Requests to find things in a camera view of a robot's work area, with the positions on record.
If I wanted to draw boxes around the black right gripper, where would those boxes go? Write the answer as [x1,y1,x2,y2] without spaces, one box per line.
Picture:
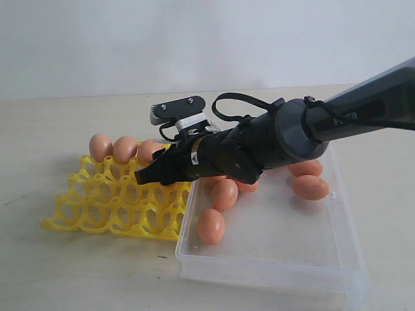
[134,128,250,186]

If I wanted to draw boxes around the brown egg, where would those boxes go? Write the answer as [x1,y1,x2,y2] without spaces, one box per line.
[137,139,163,165]
[235,180,259,193]
[113,135,137,164]
[89,133,113,162]
[197,209,225,245]
[211,179,239,212]
[203,176,227,187]
[288,159,323,177]
[292,175,329,201]

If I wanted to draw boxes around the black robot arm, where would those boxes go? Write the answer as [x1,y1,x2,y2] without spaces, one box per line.
[135,59,414,185]

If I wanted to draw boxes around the yellow plastic egg tray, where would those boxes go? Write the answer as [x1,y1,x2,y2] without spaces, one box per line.
[40,155,191,241]

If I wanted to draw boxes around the clear plastic container box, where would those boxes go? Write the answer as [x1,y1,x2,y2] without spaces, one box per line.
[176,148,370,310]

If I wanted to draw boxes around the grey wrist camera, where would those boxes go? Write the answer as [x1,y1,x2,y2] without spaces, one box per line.
[150,96,206,126]

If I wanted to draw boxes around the black cable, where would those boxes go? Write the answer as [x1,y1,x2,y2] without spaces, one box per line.
[158,92,415,143]

